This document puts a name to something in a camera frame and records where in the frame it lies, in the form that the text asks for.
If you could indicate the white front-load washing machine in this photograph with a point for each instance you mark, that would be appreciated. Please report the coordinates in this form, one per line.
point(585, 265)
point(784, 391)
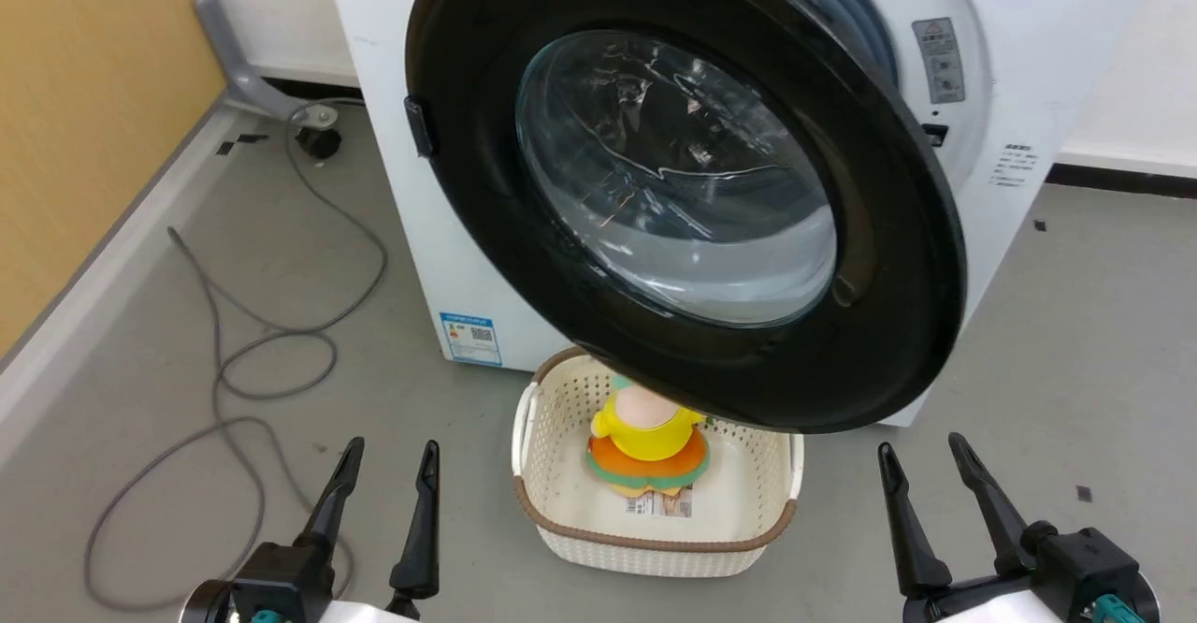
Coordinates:
point(411, 230)

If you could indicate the black round glass washer door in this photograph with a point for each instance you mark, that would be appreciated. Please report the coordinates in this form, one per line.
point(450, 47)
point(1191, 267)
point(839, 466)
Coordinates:
point(463, 193)

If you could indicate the blue white energy label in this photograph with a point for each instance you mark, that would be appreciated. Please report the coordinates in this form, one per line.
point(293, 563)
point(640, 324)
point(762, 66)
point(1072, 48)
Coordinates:
point(470, 339)

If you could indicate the yellow orange doll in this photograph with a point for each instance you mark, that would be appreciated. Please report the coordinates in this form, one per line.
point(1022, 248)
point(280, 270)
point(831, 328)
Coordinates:
point(647, 438)

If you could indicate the grey wheeled stand leg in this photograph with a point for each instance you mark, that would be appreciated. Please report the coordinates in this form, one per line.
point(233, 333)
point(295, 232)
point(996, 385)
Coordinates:
point(230, 54)

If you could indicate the cream perforated laundry basket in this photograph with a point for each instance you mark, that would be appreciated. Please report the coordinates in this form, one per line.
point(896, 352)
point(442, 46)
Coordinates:
point(655, 557)

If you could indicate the grey warning sticker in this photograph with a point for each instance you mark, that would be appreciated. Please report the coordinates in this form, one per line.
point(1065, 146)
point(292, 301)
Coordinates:
point(939, 60)

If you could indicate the grey rubber drum seal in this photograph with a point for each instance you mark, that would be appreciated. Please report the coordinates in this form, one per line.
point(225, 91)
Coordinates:
point(856, 20)

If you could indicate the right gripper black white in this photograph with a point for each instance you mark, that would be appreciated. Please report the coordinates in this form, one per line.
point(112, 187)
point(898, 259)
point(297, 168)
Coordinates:
point(1085, 576)

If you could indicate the white barcode label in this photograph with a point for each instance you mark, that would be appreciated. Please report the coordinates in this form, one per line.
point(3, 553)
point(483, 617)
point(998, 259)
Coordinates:
point(659, 504)

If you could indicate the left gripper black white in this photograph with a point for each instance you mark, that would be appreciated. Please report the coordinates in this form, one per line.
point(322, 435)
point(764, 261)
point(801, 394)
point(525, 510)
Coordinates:
point(276, 586)

